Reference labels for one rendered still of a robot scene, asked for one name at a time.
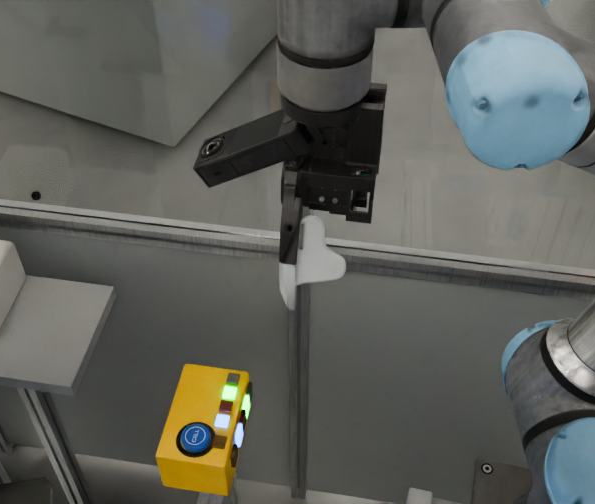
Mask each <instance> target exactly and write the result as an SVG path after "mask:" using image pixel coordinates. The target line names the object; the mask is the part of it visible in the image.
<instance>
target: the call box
mask: <svg viewBox="0 0 595 504"><path fill-rule="evenodd" d="M229 372H230V373H237V374H240V379H239V383H238V385H230V384H226V380H227V377H228V373H229ZM248 383H249V374H248V372H244V371H237V370H230V369H223V368H216V367H209V366H201V365H194V364H185V365H184V367H183V371H182V374H181V377H180V380H179V383H178V386H177V390H176V393H175V396H174V399H173V402H172V405H171V408H170V412H169V415H168V418H167V421H166V424H165V427H164V430H163V434H162V437H161V440H160V443H159V446H158V449H157V452H156V460H157V464H158V467H159V471H160V475H161V479H162V483H163V485H164V486H166V487H173V488H179V489H185V490H192V491H198V492H204V493H211V494H217V495H223V496H228V495H229V494H230V491H231V487H232V482H233V478H234V474H235V470H236V467H235V468H233V467H231V459H230V456H231V452H232V447H233V444H236V438H235V435H236V431H237V427H238V424H239V419H240V415H241V411H242V409H243V408H242V407H243V403H244V399H245V396H246V391H247V387H248ZM225 386H230V387H236V388H237V391H236V395H235V399H228V398H223V396H222V395H223V391H224V388H225ZM221 400H227V401H233V407H232V411H231V413H224V412H219V406H220V402H221ZM217 414H221V415H228V416H229V417H230V418H229V422H228V426H227V428H223V427H216V426H215V421H216V417H217ZM192 424H201V425H203V426H205V427H206V428H208V430H209V433H210V443H209V445H208V446H207V447H206V448H205V449H204V450H202V451H200V452H189V451H187V450H186V449H185V448H184V447H183V445H182V442H181V434H182V432H183V430H184V429H185V428H186V427H187V425H192ZM215 435H220V436H226V437H227V441H226V445H225V449H219V448H213V447H212V443H213V439H214V436H215Z"/></svg>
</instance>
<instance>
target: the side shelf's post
mask: <svg viewBox="0 0 595 504"><path fill-rule="evenodd" d="M17 390H18V392H19V394H20V397H21V399H22V401H23V403H24V405H25V407H26V410H27V412H28V414H29V416H30V418H31V420H32V423H33V425H34V427H35V429H36V431H37V433H38V436H39V438H40V440H41V442H42V444H43V446H44V449H45V451H46V453H47V455H48V457H49V459H50V462H51V464H52V466H53V468H54V470H55V472H56V475H57V477H58V479H59V481H60V483H61V486H62V488H63V490H64V492H65V494H66V496H67V499H68V501H69V503H70V504H95V503H94V500H93V498H92V495H91V493H90V490H89V488H88V485H87V483H86V481H85V478H84V476H83V473H82V471H81V468H80V466H79V463H78V461H77V459H76V456H75V454H74V451H73V449H72V446H71V444H70V442H69V439H68V437H67V434H66V432H65V429H64V427H63V424H62V422H61V420H60V417H59V415H58V412H57V410H56V407H55V405H54V402H53V400H52V398H51V395H50V393H49V392H43V391H36V390H29V389H22V388H17Z"/></svg>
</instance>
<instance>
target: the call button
mask: <svg viewBox="0 0 595 504"><path fill-rule="evenodd" d="M181 442H182V445H183V447H184V448H185V449H186V450H187V451H189V452H200V451H202V450H204V449H205V448H206V447H207V446H208V445H209V443H210V433H209V430H208V428H206V427H205V426H203V425H201V424H192V425H187V427H186V428H185V429H184V430H183V432H182V434H181Z"/></svg>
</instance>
